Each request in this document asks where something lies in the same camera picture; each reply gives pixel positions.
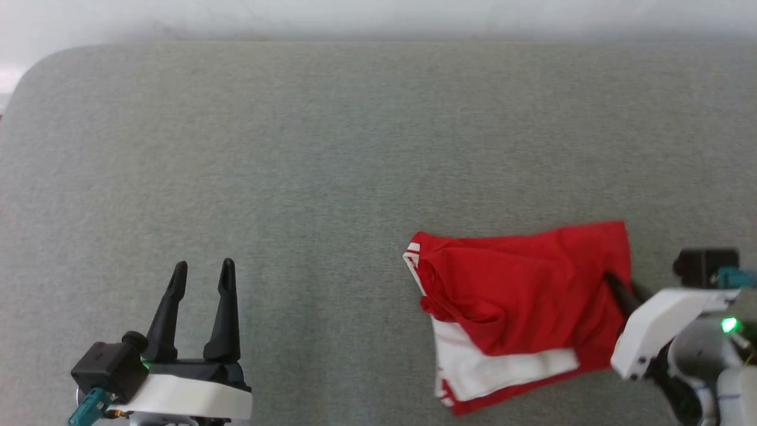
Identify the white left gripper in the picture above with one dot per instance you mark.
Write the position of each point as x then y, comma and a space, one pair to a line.
189, 396

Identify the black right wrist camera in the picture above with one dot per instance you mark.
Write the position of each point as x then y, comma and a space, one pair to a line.
704, 266

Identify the red and white t-shirt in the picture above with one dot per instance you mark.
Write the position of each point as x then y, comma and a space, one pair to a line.
520, 284

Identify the teal camera connector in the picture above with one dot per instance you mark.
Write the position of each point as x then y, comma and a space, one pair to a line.
89, 410
736, 277

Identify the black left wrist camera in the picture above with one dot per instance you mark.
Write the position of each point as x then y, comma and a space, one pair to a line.
106, 367

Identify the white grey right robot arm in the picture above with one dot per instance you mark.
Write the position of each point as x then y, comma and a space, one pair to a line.
709, 367

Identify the grey fabric sofa seat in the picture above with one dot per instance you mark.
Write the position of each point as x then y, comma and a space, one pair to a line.
295, 177

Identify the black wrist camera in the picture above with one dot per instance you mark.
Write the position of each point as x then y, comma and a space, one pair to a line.
704, 266
106, 367

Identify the teal left camera connector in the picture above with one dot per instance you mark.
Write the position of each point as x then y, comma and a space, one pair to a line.
89, 410

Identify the teal right camera connector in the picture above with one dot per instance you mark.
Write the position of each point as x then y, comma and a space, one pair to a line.
736, 277

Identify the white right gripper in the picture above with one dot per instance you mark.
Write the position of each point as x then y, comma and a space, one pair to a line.
656, 325

